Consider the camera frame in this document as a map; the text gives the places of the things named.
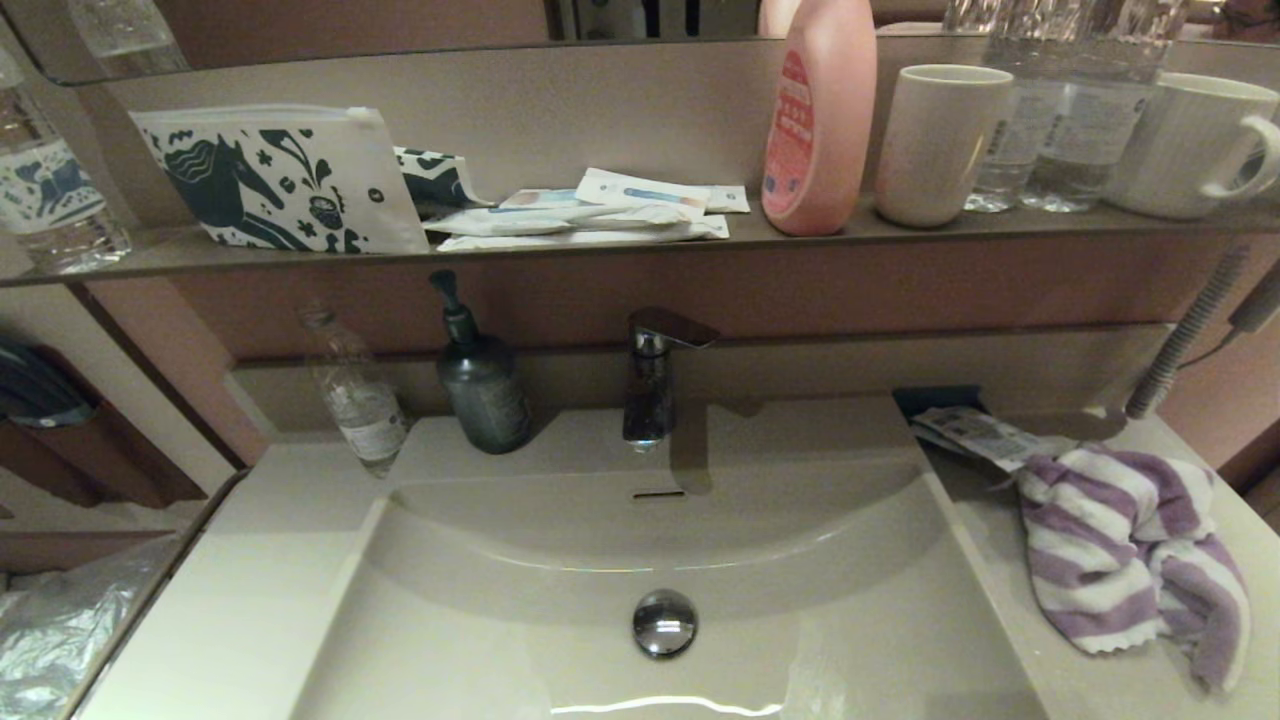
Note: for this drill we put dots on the chrome sink faucet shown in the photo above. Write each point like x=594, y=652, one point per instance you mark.
x=648, y=400

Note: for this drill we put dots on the purple white striped towel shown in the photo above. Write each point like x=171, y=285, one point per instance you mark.
x=1100, y=540

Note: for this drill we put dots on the white ceramic sink basin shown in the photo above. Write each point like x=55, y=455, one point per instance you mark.
x=800, y=590

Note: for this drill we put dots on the long flat white packet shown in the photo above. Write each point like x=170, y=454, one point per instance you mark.
x=600, y=238

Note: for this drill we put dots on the dark pump soap dispenser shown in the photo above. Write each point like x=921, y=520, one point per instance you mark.
x=485, y=400

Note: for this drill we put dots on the white packet blue print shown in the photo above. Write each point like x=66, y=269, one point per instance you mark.
x=640, y=190

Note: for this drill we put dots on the white toothbrush packet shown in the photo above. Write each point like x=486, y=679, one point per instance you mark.
x=540, y=220

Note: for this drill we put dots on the small white sachet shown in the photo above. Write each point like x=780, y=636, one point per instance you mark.
x=728, y=199

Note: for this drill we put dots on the pale thin packet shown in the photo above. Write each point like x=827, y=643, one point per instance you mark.
x=540, y=197

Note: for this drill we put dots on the chrome drain stopper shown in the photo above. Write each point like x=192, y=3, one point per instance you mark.
x=664, y=624

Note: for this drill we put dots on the small folded printed pouch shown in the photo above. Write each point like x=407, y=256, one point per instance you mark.
x=435, y=182

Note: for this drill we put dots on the small clear plastic bottle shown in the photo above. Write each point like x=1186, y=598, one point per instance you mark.
x=365, y=420

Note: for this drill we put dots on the pink lotion bottle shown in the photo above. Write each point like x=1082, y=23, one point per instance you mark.
x=820, y=130

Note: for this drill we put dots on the black flat tray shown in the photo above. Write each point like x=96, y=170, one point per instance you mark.
x=930, y=398

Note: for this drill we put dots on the printed paper packet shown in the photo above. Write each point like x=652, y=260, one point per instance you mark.
x=980, y=435

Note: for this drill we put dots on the white pouch horse print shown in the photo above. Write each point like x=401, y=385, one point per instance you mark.
x=290, y=180

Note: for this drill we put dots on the clear water bottle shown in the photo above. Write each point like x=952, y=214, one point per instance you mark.
x=1085, y=140
x=1000, y=160

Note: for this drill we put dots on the brown wooden side shelf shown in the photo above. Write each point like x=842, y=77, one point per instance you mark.
x=120, y=460

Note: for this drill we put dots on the dark blue rounded object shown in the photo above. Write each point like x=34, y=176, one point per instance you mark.
x=35, y=390

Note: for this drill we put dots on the water bottle blue label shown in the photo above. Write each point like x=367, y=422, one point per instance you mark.
x=50, y=190

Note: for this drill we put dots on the crumpled clear plastic bag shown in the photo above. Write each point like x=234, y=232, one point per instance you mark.
x=60, y=630

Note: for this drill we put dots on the brown wall shelf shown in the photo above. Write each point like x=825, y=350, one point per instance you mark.
x=800, y=242

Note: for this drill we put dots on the wall mirror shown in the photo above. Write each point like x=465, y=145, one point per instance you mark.
x=350, y=20

